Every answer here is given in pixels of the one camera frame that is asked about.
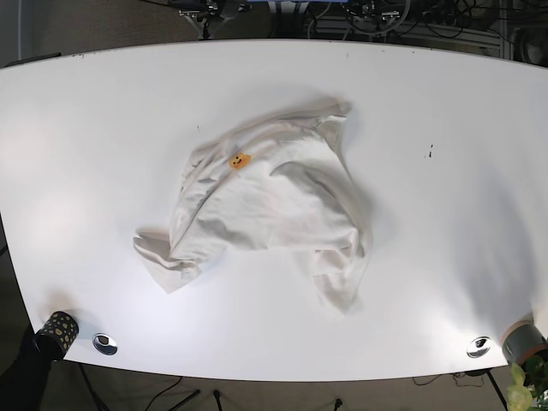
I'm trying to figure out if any left metal table grommet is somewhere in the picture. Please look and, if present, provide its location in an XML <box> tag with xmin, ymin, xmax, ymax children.
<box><xmin>92</xmin><ymin>333</ymin><xmax>118</xmax><ymax>356</ymax></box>

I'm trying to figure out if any grey plant pot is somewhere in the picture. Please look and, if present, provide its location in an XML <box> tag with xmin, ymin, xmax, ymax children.
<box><xmin>501</xmin><ymin>320</ymin><xmax>547</xmax><ymax>366</ymax></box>

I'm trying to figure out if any black floral cup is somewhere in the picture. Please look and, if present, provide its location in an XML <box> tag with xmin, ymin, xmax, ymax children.
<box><xmin>33</xmin><ymin>311</ymin><xmax>79</xmax><ymax>361</ymax></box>

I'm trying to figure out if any metal table grommet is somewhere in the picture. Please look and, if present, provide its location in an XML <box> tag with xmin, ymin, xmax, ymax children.
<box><xmin>92</xmin><ymin>333</ymin><xmax>118</xmax><ymax>356</ymax></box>
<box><xmin>466</xmin><ymin>337</ymin><xmax>492</xmax><ymax>359</ymax></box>

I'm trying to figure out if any white T-shirt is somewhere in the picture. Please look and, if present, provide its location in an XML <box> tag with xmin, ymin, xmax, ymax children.
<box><xmin>134</xmin><ymin>104</ymin><xmax>372</xmax><ymax>312</ymax></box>

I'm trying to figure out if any right metal table grommet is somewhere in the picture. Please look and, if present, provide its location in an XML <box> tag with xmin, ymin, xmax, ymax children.
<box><xmin>466</xmin><ymin>337</ymin><xmax>492</xmax><ymax>359</ymax></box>

